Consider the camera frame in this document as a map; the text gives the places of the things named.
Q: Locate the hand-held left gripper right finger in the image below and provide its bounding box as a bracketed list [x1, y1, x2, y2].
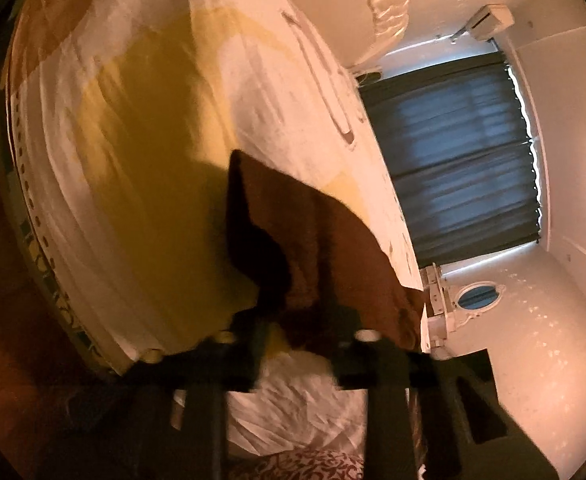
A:
[324, 306, 560, 480]

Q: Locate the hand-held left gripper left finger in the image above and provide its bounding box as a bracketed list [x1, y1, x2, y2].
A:
[38, 304, 274, 480]

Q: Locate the brown small garment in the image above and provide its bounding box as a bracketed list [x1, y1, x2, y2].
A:
[225, 149, 426, 356]

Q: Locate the red floral cloth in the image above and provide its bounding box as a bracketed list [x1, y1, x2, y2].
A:
[230, 450, 366, 480]

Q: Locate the white vanity with oval mirror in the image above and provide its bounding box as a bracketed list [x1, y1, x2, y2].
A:
[420, 262, 506, 357]

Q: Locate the dark window curtain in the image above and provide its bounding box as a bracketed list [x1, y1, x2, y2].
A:
[358, 52, 546, 268]

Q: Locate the printed white bed sheet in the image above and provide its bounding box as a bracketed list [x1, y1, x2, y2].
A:
[5, 0, 431, 461]

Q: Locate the white air conditioner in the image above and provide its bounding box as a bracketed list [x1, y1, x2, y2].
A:
[465, 4, 516, 41]

